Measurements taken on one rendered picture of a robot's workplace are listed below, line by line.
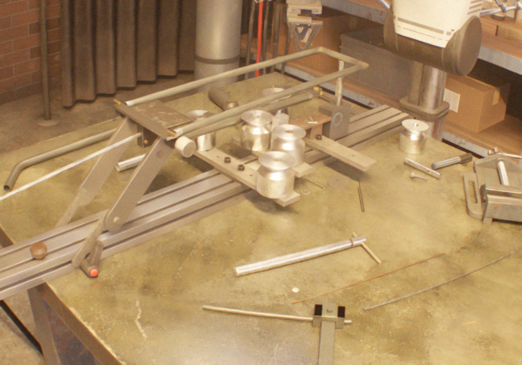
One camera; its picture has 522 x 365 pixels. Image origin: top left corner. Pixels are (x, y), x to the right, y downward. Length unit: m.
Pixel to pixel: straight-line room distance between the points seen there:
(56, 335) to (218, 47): 1.95
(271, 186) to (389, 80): 1.72
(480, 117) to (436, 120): 0.80
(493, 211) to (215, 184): 0.42
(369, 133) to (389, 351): 0.53
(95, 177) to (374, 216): 0.40
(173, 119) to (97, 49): 2.70
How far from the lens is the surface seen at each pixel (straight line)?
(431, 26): 1.47
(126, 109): 0.85
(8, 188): 1.02
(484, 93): 2.34
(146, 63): 3.71
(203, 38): 2.87
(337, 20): 2.76
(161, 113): 0.84
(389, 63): 2.54
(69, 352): 1.19
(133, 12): 3.53
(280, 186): 0.88
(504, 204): 0.98
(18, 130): 3.38
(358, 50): 2.63
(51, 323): 1.13
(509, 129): 2.49
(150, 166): 0.81
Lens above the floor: 1.38
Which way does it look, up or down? 26 degrees down
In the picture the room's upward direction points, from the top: 4 degrees clockwise
